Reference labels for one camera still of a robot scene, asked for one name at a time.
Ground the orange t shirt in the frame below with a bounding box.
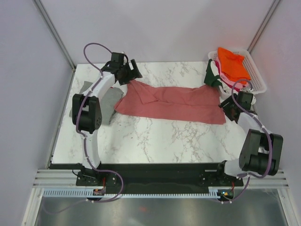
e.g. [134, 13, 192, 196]
[217, 47, 251, 82]

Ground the magenta red t shirt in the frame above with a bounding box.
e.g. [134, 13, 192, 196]
[215, 60, 244, 91]

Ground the light pink t shirt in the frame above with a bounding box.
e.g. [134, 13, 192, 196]
[215, 58, 249, 91]

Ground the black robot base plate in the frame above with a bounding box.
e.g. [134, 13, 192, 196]
[49, 161, 243, 195]

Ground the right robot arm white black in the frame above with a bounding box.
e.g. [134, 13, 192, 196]
[215, 91, 283, 186]

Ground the right aluminium frame post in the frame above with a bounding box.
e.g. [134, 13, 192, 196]
[247, 0, 282, 54]

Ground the dark green white garment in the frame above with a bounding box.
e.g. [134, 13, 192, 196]
[204, 59, 222, 88]

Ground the aluminium frame post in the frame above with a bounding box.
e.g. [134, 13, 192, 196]
[247, 0, 282, 54]
[32, 0, 76, 72]

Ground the left aluminium frame post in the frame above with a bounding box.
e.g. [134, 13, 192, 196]
[32, 0, 76, 72]

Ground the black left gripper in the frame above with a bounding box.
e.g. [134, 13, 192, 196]
[119, 60, 143, 86]

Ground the salmon pink t shirt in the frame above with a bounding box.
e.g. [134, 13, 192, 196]
[114, 80, 226, 125]

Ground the folded grey t shirt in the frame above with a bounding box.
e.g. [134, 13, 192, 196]
[79, 81, 124, 126]

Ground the white slotted cable duct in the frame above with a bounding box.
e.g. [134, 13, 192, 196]
[42, 186, 231, 199]

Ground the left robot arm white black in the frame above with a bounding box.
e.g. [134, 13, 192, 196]
[72, 52, 142, 185]

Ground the white plastic laundry basket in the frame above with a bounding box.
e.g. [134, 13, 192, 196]
[207, 49, 267, 100]

